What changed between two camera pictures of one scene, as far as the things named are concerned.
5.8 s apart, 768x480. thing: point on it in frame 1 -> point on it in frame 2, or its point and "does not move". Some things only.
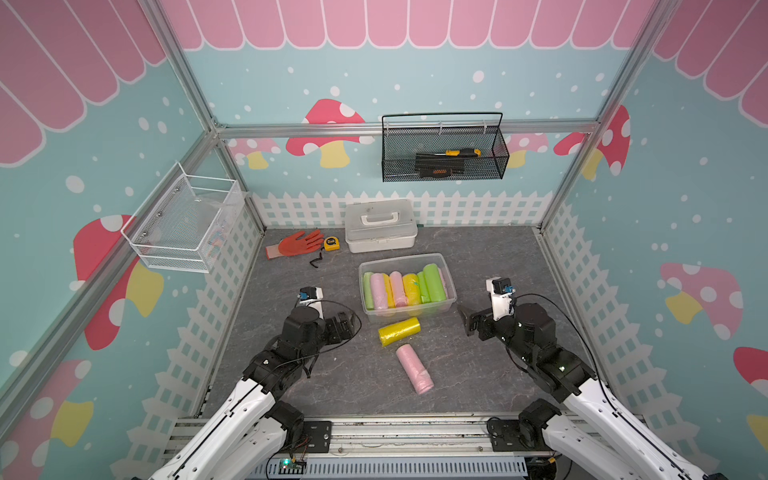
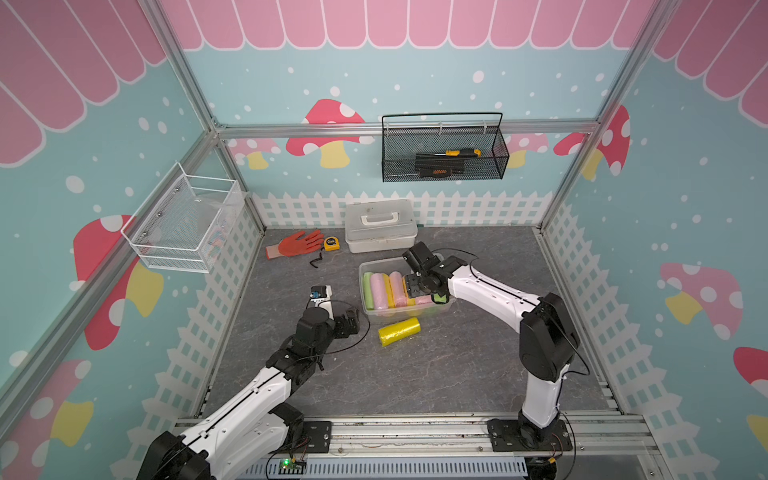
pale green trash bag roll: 369,291 does not move
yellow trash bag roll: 412,288 does not move
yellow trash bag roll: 398,331 does not move
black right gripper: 476,315 -> 411,286
